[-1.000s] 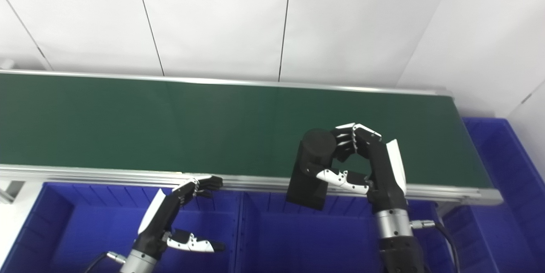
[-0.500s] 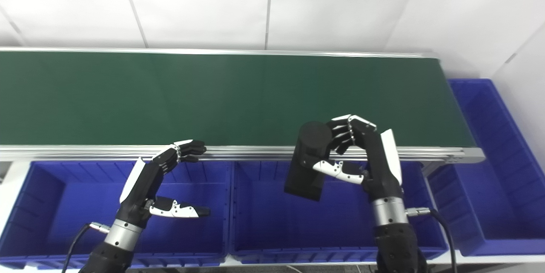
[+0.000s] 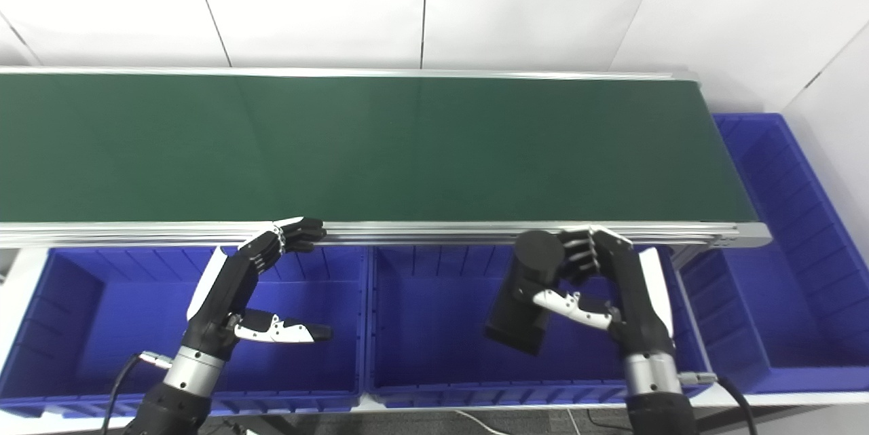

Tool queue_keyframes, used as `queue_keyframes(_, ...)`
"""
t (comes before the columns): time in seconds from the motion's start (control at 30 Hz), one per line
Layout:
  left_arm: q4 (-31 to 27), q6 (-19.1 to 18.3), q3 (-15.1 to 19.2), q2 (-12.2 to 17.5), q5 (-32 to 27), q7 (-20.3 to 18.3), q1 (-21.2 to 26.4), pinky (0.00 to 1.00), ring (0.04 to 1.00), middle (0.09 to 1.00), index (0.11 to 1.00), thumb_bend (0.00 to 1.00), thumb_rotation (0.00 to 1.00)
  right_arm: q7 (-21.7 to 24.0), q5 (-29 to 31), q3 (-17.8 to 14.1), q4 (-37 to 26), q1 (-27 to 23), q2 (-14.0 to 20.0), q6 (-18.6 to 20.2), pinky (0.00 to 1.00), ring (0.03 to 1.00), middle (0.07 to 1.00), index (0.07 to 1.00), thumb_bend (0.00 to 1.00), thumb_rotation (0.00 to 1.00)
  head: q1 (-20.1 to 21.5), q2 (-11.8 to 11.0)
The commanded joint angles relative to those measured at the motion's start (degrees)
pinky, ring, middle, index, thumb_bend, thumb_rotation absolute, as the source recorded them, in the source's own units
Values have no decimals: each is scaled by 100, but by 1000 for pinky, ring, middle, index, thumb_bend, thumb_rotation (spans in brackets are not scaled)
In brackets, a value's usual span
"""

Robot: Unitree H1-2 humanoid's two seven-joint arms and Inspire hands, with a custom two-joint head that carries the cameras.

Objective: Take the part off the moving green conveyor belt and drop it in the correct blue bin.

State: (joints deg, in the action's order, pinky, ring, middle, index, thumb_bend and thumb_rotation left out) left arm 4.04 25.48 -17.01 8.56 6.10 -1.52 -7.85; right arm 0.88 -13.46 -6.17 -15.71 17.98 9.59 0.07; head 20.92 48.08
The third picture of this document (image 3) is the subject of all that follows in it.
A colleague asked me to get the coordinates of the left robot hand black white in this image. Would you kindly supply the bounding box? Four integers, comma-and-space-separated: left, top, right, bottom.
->
182, 216, 333, 360

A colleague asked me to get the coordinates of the blue plastic bin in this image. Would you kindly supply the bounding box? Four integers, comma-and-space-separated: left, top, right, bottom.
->
0, 245, 371, 419
365, 244, 714, 410
679, 113, 869, 395

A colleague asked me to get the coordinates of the thin white floor cable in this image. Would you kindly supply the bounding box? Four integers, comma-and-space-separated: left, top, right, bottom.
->
451, 409, 510, 435

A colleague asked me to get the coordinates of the black cylinder-on-block part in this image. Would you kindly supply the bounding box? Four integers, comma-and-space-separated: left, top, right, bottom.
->
483, 230, 568, 356

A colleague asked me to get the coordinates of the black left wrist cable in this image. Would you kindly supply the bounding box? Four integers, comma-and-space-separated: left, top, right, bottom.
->
100, 351, 172, 435

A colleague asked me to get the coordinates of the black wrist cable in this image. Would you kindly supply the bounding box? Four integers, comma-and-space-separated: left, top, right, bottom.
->
678, 370, 759, 435
100, 351, 172, 435

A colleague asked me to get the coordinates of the green conveyor belt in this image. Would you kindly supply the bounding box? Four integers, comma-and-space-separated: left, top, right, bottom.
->
0, 67, 773, 250
0, 73, 759, 224

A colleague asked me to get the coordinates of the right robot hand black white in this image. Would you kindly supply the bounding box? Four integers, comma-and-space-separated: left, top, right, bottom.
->
532, 225, 677, 358

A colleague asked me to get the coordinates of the aluminium conveyor leg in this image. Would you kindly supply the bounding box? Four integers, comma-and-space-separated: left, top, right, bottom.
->
669, 245, 714, 267

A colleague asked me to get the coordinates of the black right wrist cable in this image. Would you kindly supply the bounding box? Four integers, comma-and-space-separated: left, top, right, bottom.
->
678, 370, 759, 435

